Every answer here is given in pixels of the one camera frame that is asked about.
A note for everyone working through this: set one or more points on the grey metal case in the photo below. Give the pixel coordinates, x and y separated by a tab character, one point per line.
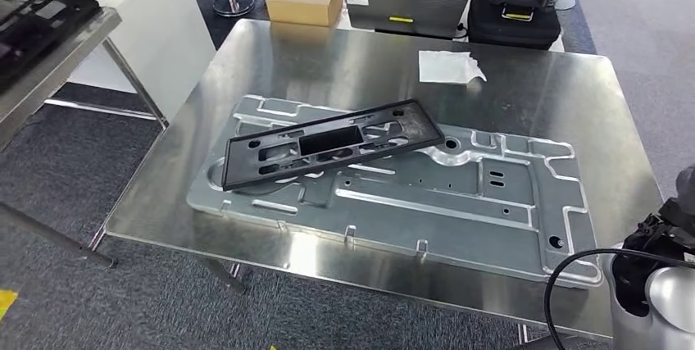
402	8

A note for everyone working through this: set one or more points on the black plastic tray part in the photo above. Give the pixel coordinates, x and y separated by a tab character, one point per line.
38	21

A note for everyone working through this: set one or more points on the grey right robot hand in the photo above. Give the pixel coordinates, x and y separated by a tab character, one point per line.
687	190

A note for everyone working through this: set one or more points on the stainless steel side table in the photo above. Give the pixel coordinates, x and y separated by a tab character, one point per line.
81	49

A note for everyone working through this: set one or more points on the black plastic plate frame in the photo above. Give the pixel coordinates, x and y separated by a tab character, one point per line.
418	125

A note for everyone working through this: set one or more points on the black equipment bag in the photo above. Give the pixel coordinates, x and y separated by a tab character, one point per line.
510	30

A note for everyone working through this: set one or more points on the white cabinet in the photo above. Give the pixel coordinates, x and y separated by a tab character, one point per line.
163	38

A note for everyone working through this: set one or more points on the grey metal fixture plate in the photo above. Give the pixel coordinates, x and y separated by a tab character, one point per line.
434	239

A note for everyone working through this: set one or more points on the stainless steel workbench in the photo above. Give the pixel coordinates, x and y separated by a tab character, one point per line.
353	65

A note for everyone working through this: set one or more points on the white paper tissue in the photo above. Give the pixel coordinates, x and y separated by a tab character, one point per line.
445	68

